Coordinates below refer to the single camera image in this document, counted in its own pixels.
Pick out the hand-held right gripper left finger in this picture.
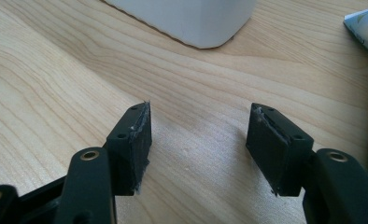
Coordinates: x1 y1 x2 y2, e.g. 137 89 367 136
106 101 153 197

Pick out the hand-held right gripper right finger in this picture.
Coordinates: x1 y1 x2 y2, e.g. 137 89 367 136
246 103 315 197

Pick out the grey toothbrush holder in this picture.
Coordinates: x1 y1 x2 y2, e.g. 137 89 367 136
102 0 258 49

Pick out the blue and white toothpaste tube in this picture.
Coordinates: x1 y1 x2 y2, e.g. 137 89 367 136
343 4 368 188

